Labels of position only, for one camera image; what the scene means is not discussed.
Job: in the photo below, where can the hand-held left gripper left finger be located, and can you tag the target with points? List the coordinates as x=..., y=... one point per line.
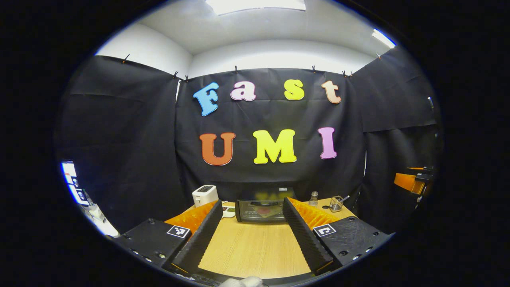
x=203, y=237

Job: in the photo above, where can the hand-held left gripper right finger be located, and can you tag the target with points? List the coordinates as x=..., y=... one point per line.
x=305, y=241

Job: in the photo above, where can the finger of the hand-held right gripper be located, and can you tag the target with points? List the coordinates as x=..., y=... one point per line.
x=426, y=168
x=406, y=182

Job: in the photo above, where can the black electric oven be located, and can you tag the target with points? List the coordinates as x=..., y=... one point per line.
x=259, y=211

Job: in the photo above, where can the white divided snack tray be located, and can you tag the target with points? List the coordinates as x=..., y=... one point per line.
x=229, y=213

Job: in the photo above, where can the clear bottle yellow label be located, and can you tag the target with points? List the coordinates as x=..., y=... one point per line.
x=314, y=201

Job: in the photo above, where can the white toaster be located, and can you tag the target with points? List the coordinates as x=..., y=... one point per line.
x=205, y=196

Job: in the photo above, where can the thin white straw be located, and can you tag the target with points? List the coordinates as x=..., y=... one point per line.
x=345, y=198

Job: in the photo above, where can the pile of white objects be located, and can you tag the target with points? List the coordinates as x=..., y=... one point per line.
x=107, y=229

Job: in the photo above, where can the black backdrop cloth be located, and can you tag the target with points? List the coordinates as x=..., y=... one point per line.
x=139, y=159

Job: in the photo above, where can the ceiling light panel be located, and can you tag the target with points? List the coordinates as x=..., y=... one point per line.
x=255, y=6
x=383, y=38

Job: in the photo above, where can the bright computer monitor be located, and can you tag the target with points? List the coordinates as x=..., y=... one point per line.
x=69, y=169

